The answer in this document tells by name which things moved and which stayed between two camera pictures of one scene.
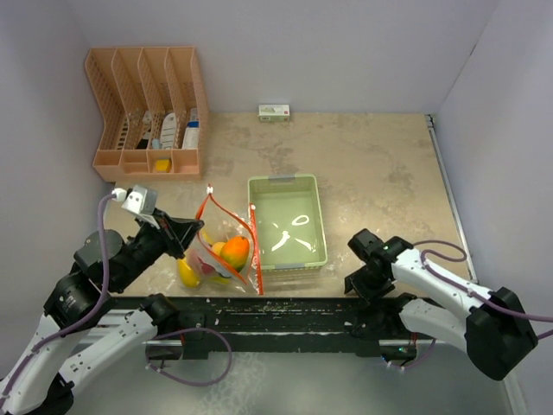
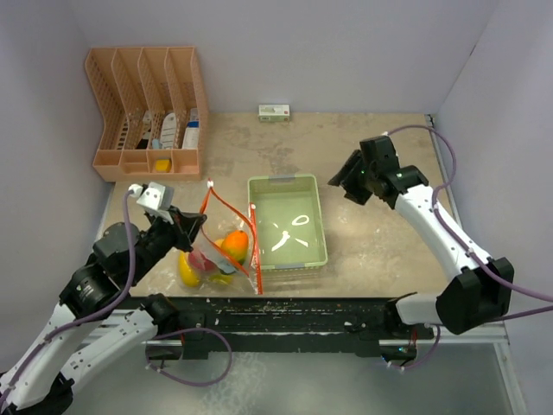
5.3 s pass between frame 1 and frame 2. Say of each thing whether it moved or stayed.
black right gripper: moved
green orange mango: moved
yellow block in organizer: stayed
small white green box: stayed
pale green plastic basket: stayed
